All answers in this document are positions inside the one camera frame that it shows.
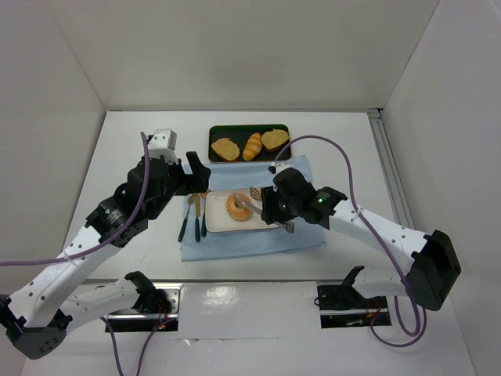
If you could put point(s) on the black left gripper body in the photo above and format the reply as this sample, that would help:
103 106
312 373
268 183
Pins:
188 177

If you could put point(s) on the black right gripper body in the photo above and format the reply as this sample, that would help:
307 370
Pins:
268 205

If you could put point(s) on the metal tongs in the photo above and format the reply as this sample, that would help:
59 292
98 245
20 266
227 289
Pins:
255 196

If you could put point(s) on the pink glazed donut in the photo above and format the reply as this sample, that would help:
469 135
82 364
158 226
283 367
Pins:
237 213

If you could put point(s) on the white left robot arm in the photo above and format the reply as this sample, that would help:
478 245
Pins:
39 316

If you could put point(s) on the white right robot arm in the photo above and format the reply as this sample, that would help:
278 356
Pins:
426 264

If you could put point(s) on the brown bread slice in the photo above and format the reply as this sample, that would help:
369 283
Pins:
226 149
275 139

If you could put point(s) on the brown bread slice right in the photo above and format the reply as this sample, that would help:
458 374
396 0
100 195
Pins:
275 139

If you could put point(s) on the golden bread roll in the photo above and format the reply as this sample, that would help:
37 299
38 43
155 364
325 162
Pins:
253 147

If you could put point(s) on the light blue cloth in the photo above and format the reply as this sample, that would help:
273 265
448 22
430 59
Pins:
240 244

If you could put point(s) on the white rectangular plate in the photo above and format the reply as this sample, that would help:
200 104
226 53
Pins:
218 219

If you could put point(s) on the dark green tray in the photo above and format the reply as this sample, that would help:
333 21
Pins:
239 134

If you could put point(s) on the gold spoon green handle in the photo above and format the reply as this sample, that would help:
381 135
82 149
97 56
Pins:
203 227

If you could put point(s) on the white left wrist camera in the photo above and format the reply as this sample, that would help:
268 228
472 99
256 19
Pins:
161 145

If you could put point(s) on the gold knife green handle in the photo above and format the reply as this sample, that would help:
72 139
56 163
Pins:
197 218

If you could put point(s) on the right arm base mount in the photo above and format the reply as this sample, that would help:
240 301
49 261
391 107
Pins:
342 307

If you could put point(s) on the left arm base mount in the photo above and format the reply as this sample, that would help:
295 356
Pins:
160 308

